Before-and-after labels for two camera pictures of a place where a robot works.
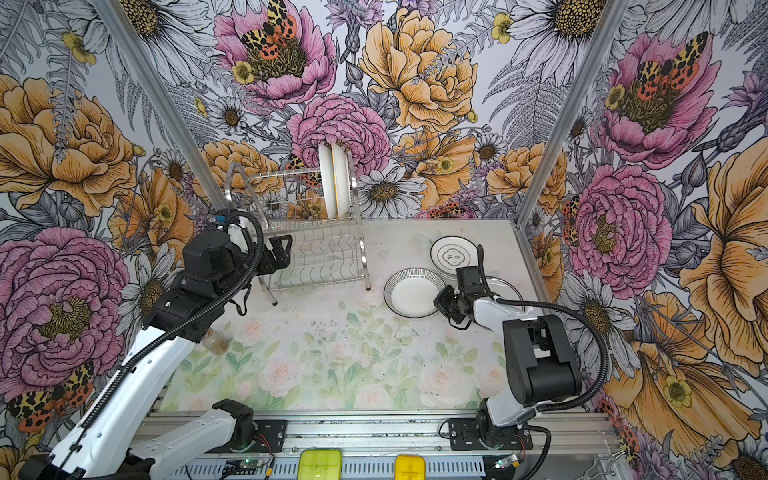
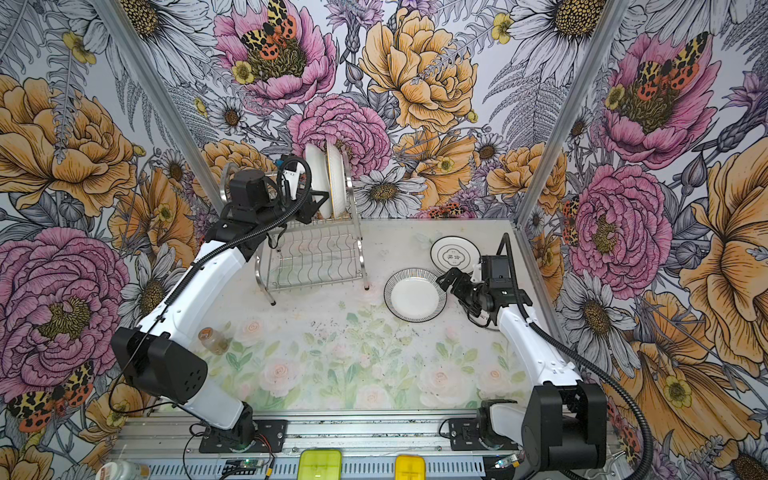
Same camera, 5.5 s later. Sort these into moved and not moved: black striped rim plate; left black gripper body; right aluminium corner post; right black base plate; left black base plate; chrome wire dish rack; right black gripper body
Moved: left black gripper body; right black gripper body
Not moved: black striped rim plate; right aluminium corner post; chrome wire dish rack; right black base plate; left black base plate
